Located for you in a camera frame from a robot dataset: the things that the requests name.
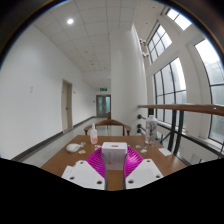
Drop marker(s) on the green exit sign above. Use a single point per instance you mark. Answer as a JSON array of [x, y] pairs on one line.
[[103, 89]]

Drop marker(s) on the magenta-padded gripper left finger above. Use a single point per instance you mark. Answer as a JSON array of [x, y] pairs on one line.
[[87, 173]]

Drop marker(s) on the small white sticker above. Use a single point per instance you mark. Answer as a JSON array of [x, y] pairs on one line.
[[83, 143], [138, 146], [143, 150]]

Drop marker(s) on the wooden chair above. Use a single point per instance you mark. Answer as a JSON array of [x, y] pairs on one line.
[[107, 123]]

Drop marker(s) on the clear printed water bottle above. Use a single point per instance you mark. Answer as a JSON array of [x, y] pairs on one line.
[[151, 130]]

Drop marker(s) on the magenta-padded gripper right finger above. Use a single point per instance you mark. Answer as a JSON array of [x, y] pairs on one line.
[[141, 171]]

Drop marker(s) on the white charger block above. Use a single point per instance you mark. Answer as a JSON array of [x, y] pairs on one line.
[[114, 155]]

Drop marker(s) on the arched upper window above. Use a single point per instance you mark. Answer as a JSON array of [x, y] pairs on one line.
[[159, 41]]

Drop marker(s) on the round ceiling light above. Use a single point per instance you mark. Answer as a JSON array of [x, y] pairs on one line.
[[70, 21]]

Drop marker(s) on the wooden handrail with black posts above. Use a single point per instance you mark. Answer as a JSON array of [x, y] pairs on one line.
[[186, 108]]

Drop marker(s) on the clear hand sanitizer bottle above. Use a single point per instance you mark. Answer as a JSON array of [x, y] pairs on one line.
[[93, 135]]

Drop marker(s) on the glazed double door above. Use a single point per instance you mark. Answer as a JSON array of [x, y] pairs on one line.
[[103, 106]]

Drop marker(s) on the beige wall door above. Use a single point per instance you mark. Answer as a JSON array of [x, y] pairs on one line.
[[66, 106]]

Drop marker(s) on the wide dark-framed window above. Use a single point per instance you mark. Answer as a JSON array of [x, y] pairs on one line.
[[213, 90]]

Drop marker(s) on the small pink sticker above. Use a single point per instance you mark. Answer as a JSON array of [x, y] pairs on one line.
[[97, 146], [82, 151]]

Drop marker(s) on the tall dark-framed window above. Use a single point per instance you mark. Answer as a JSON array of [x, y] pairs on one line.
[[170, 86]]

